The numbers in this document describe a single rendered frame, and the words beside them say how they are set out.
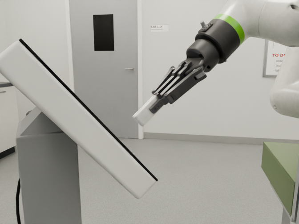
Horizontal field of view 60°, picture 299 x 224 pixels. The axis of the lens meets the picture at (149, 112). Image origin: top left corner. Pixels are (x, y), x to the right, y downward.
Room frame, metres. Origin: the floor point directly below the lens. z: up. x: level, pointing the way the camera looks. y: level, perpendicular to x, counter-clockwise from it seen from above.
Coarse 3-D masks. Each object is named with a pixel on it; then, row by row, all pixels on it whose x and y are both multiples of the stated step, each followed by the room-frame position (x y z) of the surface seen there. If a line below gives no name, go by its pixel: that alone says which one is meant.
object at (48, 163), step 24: (24, 144) 0.50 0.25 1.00; (48, 144) 0.52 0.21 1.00; (72, 144) 0.54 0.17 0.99; (24, 168) 0.50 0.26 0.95; (48, 168) 0.52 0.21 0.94; (72, 168) 0.54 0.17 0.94; (24, 192) 0.50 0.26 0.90; (48, 192) 0.52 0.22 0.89; (72, 192) 0.54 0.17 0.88; (24, 216) 0.50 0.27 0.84; (48, 216) 0.51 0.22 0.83; (72, 216) 0.53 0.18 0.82
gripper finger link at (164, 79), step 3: (171, 66) 0.65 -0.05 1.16; (171, 69) 0.64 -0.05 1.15; (168, 72) 0.64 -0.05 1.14; (171, 72) 0.64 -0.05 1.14; (165, 75) 0.64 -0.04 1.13; (168, 75) 0.63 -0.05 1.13; (171, 75) 0.63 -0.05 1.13; (162, 78) 0.63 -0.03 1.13; (165, 78) 0.62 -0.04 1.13; (168, 78) 0.63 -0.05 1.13; (162, 81) 0.62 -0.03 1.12; (165, 81) 0.62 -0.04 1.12; (159, 84) 0.61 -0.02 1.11; (162, 84) 0.61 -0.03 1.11; (156, 87) 0.61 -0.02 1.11; (159, 87) 0.61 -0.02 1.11; (153, 90) 0.60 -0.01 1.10; (156, 90) 0.60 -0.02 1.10; (153, 93) 0.60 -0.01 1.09
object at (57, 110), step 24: (24, 48) 0.34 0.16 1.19; (0, 72) 0.33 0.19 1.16; (24, 72) 0.34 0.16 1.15; (48, 72) 0.36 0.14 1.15; (48, 96) 0.35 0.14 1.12; (72, 96) 0.37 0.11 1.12; (24, 120) 0.60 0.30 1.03; (48, 120) 0.53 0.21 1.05; (72, 120) 0.37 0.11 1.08; (96, 120) 0.38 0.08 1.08; (96, 144) 0.38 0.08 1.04; (120, 144) 0.40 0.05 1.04; (120, 168) 0.40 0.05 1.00; (144, 168) 0.42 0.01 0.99; (144, 192) 0.41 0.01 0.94
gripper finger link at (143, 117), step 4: (156, 96) 0.56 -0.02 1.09; (152, 100) 0.56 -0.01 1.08; (148, 104) 0.56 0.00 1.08; (144, 108) 0.55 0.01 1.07; (148, 108) 0.56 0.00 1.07; (160, 108) 0.57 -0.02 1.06; (140, 112) 0.55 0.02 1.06; (144, 112) 0.55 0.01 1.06; (148, 112) 0.56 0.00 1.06; (156, 112) 0.57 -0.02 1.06; (136, 116) 0.54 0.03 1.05; (140, 116) 0.55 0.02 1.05; (144, 116) 0.55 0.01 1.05; (148, 116) 0.56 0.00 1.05; (152, 116) 0.56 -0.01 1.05; (140, 120) 0.55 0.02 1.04; (144, 120) 0.55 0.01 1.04; (148, 120) 0.56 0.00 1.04; (140, 124) 0.55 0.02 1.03; (144, 124) 0.55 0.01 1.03
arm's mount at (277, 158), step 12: (264, 144) 0.93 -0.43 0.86; (276, 144) 0.91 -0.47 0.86; (288, 144) 0.91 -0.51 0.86; (264, 156) 0.91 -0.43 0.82; (276, 156) 0.79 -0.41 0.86; (288, 156) 0.80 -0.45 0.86; (264, 168) 0.90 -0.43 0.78; (276, 168) 0.77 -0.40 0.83; (288, 168) 0.70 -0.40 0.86; (276, 180) 0.76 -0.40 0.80; (288, 180) 0.66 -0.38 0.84; (276, 192) 0.75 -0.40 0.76; (288, 192) 0.65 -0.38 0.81; (288, 204) 0.64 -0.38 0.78
